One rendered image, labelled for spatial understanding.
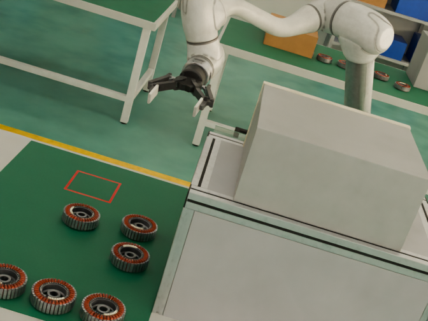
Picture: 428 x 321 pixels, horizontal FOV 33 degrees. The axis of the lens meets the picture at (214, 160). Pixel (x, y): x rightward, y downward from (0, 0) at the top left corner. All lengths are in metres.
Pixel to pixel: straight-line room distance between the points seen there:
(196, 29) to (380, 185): 0.80
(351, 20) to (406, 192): 0.90
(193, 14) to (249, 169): 0.65
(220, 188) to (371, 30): 0.91
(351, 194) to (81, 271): 0.76
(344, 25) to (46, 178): 1.12
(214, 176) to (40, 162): 0.84
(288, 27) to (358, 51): 0.25
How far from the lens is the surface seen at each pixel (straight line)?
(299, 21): 2.52
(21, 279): 1.88
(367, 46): 2.49
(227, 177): 1.88
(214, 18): 2.23
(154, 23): 4.74
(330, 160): 1.72
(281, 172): 1.73
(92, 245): 2.14
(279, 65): 4.71
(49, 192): 2.36
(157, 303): 1.92
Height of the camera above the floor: 1.87
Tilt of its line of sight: 23 degrees down
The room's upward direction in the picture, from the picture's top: 17 degrees clockwise
